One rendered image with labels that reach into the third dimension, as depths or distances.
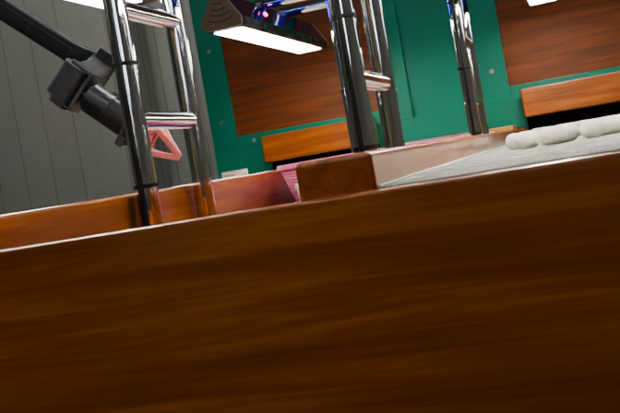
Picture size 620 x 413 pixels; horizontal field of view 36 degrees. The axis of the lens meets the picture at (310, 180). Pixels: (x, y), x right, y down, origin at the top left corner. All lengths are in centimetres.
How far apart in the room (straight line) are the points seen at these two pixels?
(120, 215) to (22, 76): 437
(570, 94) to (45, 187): 347
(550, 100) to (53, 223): 167
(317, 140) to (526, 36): 59
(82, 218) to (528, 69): 169
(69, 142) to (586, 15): 329
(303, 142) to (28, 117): 302
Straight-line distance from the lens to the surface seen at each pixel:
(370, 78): 97
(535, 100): 237
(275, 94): 257
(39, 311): 72
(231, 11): 178
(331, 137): 245
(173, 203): 110
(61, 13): 515
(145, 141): 101
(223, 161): 261
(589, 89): 237
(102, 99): 172
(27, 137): 533
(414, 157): 79
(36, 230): 85
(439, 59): 247
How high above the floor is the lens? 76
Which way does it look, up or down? 1 degrees down
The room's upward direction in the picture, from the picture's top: 10 degrees counter-clockwise
